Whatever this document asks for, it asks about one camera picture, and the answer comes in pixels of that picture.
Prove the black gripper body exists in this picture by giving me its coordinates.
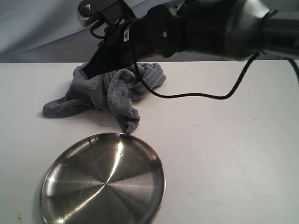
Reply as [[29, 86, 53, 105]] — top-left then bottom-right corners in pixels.
[[80, 4, 184, 80]]

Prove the grey fleece cloth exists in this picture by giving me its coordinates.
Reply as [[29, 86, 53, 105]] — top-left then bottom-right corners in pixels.
[[42, 63, 166, 135]]

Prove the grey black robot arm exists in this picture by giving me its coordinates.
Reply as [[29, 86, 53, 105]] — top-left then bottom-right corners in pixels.
[[77, 0, 299, 79]]

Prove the grey backdrop cloth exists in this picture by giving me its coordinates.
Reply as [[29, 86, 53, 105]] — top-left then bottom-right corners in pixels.
[[0, 0, 299, 63]]

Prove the round stainless steel plate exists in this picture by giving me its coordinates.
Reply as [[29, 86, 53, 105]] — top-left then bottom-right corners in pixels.
[[40, 133, 166, 224]]

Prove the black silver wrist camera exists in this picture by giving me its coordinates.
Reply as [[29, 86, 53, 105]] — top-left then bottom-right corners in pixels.
[[77, 0, 136, 28]]

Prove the black camera cable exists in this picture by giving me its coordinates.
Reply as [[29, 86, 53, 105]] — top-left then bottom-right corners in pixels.
[[90, 10, 299, 99]]

